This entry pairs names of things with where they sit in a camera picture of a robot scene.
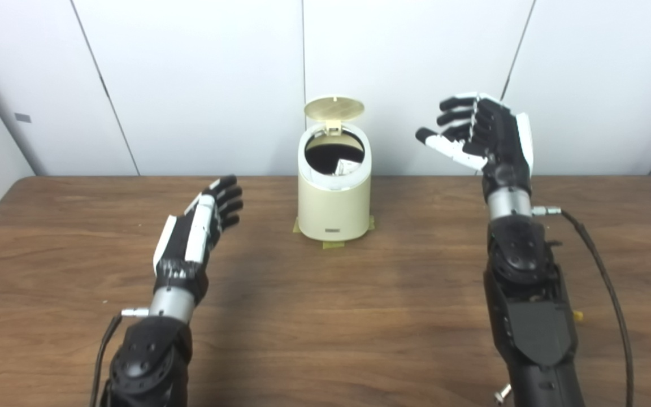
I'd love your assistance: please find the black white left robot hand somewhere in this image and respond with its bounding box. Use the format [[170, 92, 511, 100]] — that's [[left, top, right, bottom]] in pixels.
[[153, 175, 244, 306]]

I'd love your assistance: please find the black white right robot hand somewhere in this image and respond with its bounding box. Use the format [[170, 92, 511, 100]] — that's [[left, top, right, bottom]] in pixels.
[[415, 92, 534, 198]]

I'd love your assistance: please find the cream round bin lid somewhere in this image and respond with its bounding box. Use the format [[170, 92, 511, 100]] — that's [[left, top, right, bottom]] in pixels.
[[305, 96, 365, 135]]

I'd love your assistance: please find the cream-colored bin body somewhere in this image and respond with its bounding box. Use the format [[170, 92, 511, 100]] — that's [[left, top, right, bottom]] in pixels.
[[297, 123, 372, 243]]

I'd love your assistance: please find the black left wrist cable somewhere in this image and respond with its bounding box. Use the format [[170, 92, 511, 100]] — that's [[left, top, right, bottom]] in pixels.
[[89, 307, 151, 407]]

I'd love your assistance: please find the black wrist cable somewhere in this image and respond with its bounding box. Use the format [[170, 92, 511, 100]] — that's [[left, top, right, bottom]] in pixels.
[[89, 307, 151, 407], [532, 206, 635, 407]]

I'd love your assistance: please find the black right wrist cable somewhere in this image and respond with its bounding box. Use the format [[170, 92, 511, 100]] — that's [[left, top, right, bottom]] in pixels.
[[532, 206, 635, 407]]

